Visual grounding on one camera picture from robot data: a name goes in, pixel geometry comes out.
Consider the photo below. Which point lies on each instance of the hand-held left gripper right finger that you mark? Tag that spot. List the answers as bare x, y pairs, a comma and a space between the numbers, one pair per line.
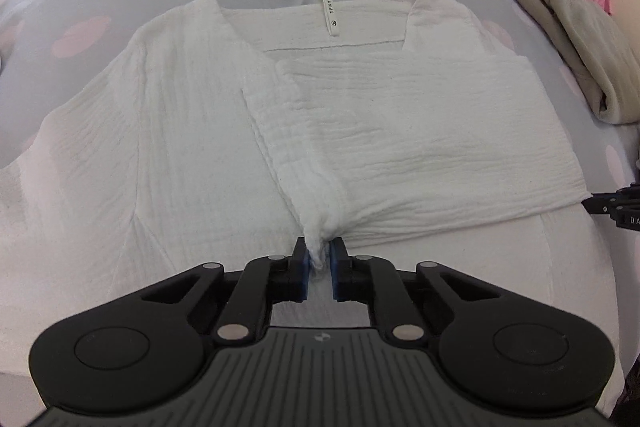
337, 277

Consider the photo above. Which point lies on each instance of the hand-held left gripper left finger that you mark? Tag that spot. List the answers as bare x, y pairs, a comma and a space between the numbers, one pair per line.
301, 277

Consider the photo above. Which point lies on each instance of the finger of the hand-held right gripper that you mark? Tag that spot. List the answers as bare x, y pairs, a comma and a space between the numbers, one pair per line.
602, 203

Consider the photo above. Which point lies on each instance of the white gauze shirt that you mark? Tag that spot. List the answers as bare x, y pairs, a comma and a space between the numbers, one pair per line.
400, 132

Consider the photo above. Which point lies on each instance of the beige folded blanket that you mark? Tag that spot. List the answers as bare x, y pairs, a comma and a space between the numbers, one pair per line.
590, 42

